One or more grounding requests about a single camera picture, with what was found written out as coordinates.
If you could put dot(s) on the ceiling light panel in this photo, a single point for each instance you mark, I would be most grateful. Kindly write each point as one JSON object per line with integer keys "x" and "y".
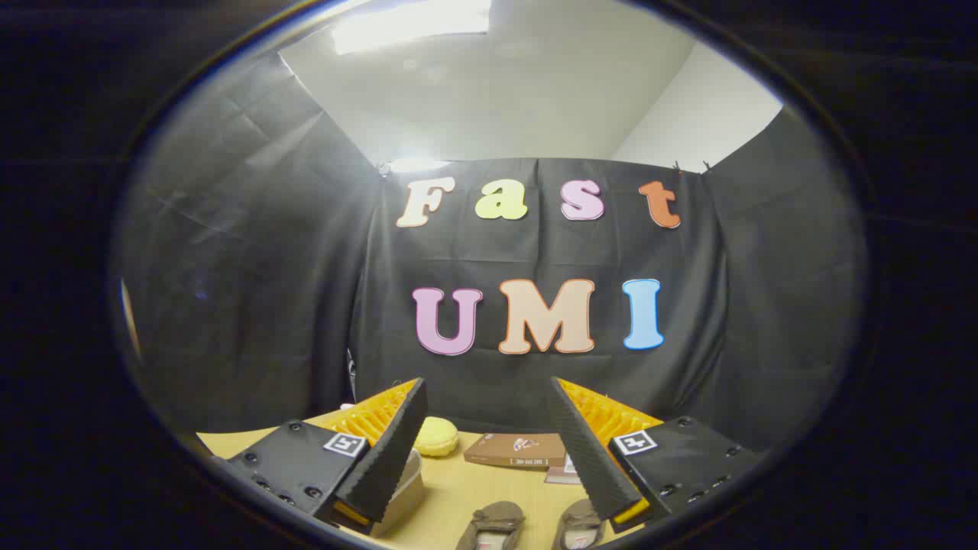
{"x": 412, "y": 23}

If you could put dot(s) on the pink book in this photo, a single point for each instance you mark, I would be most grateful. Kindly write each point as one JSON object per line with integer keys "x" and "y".
{"x": 559, "y": 477}

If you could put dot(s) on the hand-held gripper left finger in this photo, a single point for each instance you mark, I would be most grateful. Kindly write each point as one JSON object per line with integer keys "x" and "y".
{"x": 393, "y": 451}

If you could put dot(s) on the black backdrop cloth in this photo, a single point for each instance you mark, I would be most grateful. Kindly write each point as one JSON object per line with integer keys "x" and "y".
{"x": 306, "y": 305}

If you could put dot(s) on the yellow round plush toy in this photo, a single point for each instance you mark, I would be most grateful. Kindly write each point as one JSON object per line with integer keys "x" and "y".
{"x": 437, "y": 437}

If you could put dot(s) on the beige fabric storage box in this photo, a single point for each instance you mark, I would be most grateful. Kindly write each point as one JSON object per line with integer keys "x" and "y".
{"x": 406, "y": 496}

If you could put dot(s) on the brown fuzzy shoe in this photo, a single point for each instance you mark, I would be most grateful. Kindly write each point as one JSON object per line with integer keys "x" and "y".
{"x": 579, "y": 523}
{"x": 493, "y": 523}

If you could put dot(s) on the plain white book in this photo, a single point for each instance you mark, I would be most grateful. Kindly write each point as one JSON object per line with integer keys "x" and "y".
{"x": 570, "y": 462}

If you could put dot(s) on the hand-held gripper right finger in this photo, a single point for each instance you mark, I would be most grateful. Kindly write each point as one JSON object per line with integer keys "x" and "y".
{"x": 584, "y": 451}

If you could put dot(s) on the brown book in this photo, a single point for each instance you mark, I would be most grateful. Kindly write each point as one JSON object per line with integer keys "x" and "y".
{"x": 512, "y": 449}

